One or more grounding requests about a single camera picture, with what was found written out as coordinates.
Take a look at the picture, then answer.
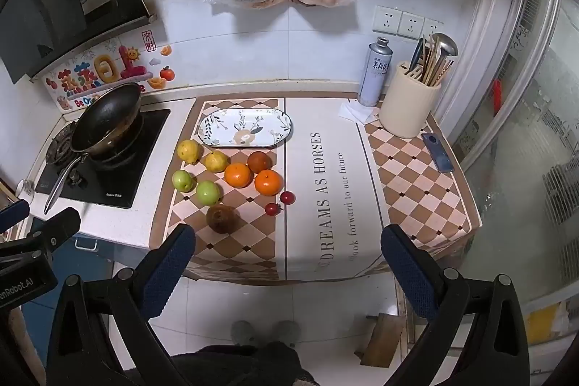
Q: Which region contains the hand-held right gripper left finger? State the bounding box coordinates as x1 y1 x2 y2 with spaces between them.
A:
47 224 196 386

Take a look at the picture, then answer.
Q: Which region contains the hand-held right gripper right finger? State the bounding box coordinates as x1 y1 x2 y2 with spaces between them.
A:
381 224 537 386

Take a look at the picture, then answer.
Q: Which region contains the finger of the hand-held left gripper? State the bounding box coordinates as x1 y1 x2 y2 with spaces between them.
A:
25 207 82 253
0 200 30 238

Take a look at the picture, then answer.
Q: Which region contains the dark brown apple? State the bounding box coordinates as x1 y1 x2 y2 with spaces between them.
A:
206 205 240 234

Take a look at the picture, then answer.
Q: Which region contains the green apple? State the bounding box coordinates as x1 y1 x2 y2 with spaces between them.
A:
172 169 197 192
195 180 222 206

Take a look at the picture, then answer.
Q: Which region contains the bright orange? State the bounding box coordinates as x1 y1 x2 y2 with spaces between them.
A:
224 162 252 188
254 169 284 197

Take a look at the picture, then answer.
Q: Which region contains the yellow lemon back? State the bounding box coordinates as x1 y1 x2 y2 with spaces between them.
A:
205 150 229 173

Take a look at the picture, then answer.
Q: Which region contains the yellow lemon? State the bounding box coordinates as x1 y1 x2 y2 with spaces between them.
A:
205 150 229 173
176 139 202 165

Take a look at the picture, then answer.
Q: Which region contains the yellow lemon front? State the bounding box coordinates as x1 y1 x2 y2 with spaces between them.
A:
176 139 202 165

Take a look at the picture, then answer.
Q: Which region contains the dark reddish orange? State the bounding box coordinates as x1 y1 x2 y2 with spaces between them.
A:
247 151 273 173

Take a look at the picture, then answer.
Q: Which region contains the floral oval plate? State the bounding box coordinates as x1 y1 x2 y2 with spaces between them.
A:
197 108 293 149

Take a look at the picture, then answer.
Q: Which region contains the blue cabinet drawer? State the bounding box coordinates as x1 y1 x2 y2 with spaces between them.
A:
43 232 115 283

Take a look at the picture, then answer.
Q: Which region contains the wooden stool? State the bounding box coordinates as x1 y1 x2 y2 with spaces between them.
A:
354 313 408 369

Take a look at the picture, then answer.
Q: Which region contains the person's dark clothing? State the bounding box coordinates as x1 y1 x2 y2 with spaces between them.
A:
169 341 317 386

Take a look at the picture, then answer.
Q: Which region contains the checkered table mat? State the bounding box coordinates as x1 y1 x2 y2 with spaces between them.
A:
149 97 482 283

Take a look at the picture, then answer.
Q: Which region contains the black frying pan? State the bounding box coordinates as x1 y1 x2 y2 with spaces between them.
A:
44 82 144 215

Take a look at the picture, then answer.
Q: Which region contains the cream utensil holder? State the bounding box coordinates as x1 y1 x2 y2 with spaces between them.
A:
379 61 441 139

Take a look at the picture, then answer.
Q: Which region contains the white tissue paper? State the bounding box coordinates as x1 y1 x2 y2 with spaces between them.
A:
339 99 377 124

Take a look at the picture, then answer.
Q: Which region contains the frosted glass sliding door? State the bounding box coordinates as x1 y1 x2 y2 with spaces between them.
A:
434 0 579 373

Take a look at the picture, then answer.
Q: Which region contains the grey spray can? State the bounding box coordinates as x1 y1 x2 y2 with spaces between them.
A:
357 37 392 107

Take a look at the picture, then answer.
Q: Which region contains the bundle of chopsticks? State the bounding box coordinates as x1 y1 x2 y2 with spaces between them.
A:
418 38 454 87

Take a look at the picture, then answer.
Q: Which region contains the black range hood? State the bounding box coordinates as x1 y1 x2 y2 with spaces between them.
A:
0 0 157 85

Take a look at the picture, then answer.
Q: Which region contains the dark spatula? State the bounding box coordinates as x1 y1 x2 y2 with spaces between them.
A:
406 38 428 76

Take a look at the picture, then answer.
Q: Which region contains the steel ladle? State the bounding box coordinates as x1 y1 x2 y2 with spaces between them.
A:
429 32 458 87

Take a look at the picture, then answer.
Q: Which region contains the colourful wall sticker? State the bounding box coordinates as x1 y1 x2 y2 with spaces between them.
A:
45 31 175 113

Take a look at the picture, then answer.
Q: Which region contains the white wall socket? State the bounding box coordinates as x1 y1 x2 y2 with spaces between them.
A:
398 12 426 38
373 5 401 35
423 19 445 41

